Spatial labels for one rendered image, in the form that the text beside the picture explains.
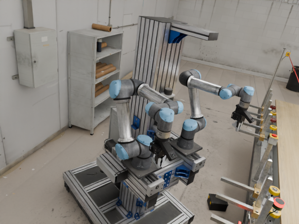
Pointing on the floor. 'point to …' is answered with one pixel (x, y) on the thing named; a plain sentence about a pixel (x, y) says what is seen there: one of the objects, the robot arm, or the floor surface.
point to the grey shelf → (90, 123)
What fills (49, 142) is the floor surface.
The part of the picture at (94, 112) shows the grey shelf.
